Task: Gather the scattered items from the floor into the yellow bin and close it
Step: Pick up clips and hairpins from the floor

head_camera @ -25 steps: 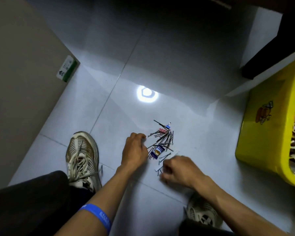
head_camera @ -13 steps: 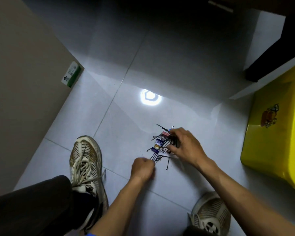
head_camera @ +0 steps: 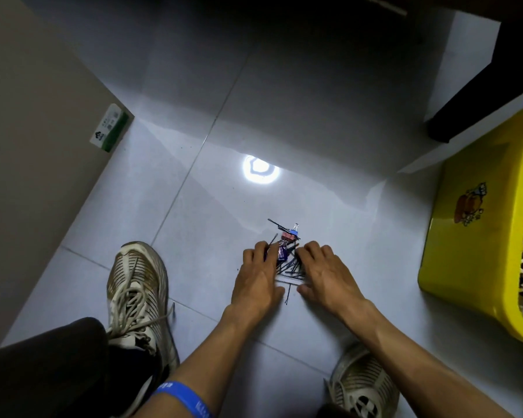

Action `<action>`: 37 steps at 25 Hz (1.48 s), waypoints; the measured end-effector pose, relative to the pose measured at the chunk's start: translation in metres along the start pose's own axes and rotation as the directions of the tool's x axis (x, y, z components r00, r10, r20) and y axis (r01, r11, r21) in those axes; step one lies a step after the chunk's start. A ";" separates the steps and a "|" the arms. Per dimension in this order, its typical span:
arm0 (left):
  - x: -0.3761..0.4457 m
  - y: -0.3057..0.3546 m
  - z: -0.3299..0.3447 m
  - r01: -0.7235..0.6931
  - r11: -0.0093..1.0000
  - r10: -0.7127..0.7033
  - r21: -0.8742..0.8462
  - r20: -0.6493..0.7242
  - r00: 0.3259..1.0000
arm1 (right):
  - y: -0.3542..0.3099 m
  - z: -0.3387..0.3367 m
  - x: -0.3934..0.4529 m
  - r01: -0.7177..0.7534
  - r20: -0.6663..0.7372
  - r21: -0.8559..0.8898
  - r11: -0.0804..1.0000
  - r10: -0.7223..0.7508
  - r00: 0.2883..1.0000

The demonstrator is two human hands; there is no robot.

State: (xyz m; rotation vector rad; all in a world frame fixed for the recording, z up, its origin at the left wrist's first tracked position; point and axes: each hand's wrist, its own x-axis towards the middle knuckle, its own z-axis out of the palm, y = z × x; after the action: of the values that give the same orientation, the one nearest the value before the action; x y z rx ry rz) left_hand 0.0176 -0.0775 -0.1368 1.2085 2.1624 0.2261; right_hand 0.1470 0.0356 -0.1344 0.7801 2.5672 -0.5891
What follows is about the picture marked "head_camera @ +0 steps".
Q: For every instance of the person's right hand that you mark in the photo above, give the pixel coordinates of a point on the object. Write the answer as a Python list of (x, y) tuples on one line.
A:
[(331, 280)]

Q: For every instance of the person's left hand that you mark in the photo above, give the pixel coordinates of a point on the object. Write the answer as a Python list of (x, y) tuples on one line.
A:
[(255, 285)]

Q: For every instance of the scatter of black hairpins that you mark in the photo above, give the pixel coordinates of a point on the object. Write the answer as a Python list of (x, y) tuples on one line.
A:
[(291, 265)]

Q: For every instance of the blue clip with portrait card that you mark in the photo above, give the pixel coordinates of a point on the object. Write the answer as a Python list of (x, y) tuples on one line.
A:
[(282, 253)]

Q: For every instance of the small blue binder clip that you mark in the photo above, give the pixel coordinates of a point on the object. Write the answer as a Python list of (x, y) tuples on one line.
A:
[(293, 232)]

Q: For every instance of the yellow plastic bin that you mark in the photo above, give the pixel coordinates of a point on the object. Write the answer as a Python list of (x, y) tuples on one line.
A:
[(475, 265)]

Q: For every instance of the dark wooden bed frame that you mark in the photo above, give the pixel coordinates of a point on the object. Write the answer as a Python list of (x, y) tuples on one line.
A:
[(484, 95)]

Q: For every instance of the person's right forearm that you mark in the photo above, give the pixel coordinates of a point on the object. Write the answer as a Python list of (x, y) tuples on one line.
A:
[(418, 370)]

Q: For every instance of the person's left forearm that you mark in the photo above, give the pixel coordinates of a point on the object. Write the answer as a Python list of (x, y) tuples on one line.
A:
[(209, 365)]

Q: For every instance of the person's right shoe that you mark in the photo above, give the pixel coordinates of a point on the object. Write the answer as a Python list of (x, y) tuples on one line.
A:
[(361, 383)]

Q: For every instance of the person's shoe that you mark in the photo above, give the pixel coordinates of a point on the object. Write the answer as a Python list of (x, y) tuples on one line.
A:
[(137, 291), (361, 383)]

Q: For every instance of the person's left shoe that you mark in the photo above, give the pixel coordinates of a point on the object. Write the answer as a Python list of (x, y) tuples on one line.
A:
[(137, 291)]

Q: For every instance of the person's dark trousers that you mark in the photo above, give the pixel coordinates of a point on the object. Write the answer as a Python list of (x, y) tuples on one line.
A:
[(48, 374)]

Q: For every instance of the blue wristband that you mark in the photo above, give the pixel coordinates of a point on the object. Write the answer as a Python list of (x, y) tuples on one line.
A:
[(183, 398)]

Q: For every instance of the green white small box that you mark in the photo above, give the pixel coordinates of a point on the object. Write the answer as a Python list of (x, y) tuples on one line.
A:
[(109, 127)]

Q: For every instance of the brown cardboard panel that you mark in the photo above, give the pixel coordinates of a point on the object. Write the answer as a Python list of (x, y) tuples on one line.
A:
[(35, 191)]

